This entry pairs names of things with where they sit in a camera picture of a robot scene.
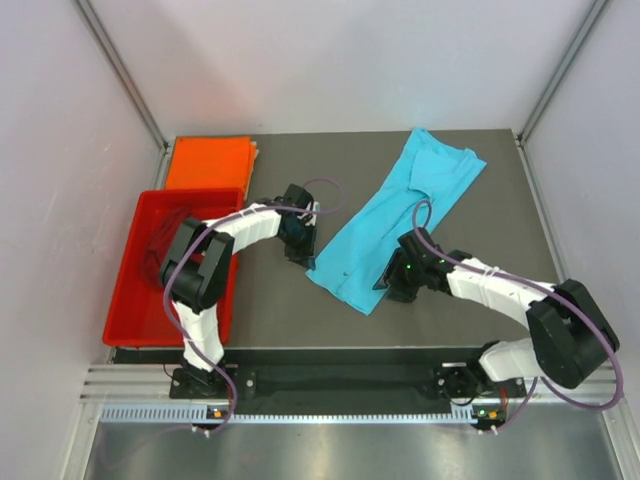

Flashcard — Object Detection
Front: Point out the slotted grey cable duct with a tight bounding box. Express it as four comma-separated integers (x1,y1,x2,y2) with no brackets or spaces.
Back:
100,403,500,425

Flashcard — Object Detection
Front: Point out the light blue t shirt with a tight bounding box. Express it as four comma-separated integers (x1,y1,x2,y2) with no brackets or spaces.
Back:
307,128,486,315

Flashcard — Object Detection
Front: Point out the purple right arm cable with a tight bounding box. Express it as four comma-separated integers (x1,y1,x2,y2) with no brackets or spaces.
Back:
413,199,626,436

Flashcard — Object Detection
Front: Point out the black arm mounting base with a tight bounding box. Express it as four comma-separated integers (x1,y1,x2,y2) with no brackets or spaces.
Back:
169,347,525,416

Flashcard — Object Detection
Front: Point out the red plastic bin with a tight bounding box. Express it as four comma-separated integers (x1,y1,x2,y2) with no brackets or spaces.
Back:
103,189,244,348

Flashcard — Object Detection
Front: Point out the folded orange t shirt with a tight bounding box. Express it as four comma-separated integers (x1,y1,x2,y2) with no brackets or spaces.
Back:
164,136,259,198

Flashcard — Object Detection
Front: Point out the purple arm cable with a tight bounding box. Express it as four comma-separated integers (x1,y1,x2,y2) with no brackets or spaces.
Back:
413,199,626,436
163,177,347,441

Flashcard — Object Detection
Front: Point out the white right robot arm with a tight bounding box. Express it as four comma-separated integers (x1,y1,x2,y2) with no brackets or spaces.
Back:
374,229,620,396

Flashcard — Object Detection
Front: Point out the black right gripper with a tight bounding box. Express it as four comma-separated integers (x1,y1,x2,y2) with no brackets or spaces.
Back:
374,248,425,303

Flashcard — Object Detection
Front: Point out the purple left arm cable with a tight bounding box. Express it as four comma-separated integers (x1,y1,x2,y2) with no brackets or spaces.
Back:
163,177,347,441

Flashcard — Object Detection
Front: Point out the aluminium front frame rail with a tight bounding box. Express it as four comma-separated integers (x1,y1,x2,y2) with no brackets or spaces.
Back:
81,364,616,404

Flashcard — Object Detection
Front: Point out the left aluminium frame post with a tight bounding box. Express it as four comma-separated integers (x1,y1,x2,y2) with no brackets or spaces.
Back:
69,0,169,151

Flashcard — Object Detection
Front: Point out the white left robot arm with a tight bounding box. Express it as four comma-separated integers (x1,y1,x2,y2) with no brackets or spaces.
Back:
159,184,320,398

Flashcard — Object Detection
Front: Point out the aluminium frame post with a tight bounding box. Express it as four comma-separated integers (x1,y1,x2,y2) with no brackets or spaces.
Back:
517,0,614,146
69,0,169,151

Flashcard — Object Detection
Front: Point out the right aluminium frame post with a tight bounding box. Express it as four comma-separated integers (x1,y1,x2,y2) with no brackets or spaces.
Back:
517,0,614,146

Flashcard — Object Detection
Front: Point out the dark red t shirt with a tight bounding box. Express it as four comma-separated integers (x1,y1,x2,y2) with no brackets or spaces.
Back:
139,207,191,291

